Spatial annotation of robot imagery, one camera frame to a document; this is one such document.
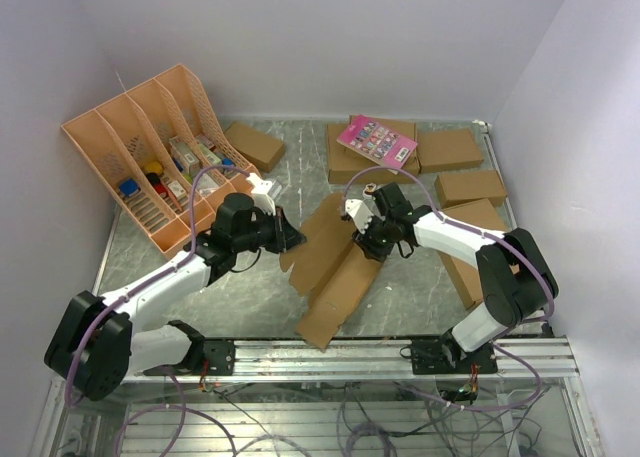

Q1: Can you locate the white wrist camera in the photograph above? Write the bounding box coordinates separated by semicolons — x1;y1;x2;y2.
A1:
246;173;283;215
341;199;375;234

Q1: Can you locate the cartoon boy eraser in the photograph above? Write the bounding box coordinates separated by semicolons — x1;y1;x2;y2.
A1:
362;183;377;198

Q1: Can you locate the big brown box front right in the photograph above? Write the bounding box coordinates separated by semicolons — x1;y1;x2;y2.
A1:
434;198;521;311

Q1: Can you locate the aluminium mounting rail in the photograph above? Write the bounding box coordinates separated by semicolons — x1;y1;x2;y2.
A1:
52;336;576;382

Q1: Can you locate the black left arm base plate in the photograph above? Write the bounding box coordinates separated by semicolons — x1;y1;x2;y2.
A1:
143;338;236;376

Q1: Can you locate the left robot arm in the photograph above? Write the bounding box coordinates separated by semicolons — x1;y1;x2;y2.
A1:
44;193;306;401

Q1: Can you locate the peach plastic file organizer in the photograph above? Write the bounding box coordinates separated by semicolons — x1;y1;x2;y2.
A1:
62;64;257;259

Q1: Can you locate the pink children's book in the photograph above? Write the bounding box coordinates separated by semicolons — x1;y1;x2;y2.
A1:
336;114;418;174

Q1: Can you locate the yellow toy block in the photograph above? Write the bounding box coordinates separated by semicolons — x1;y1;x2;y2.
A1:
144;161;164;175

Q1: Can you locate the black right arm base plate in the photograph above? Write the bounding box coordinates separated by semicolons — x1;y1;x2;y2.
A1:
408;336;498;375

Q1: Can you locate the cardboard box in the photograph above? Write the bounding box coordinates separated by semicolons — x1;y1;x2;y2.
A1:
279;193;382;349

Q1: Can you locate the small brown box right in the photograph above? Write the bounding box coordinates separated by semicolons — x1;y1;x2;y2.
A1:
434;170;508;208

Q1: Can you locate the large brown box under book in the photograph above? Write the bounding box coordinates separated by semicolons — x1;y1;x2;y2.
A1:
325;118;417;184

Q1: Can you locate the brown box back right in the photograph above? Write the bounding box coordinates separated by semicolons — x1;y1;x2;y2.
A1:
417;128;484;174

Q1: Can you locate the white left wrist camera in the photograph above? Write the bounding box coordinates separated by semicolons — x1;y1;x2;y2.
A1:
246;173;283;215

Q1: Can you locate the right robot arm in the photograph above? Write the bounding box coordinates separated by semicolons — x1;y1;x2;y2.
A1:
341;183;558;373

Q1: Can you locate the blue toy block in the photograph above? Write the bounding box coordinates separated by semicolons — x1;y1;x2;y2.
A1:
118;178;140;198

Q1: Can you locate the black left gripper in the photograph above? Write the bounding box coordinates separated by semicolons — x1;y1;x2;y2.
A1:
233;204;306;254

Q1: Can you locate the small brown box by organizer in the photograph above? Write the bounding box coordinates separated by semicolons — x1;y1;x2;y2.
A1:
224;122;286;172

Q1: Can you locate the small printed carton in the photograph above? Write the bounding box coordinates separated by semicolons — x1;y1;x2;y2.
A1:
169;136;201;177

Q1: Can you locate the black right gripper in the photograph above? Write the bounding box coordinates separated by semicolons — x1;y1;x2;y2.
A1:
351;213;396;261

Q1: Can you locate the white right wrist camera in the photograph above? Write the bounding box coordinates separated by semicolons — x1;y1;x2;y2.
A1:
341;199;375;234

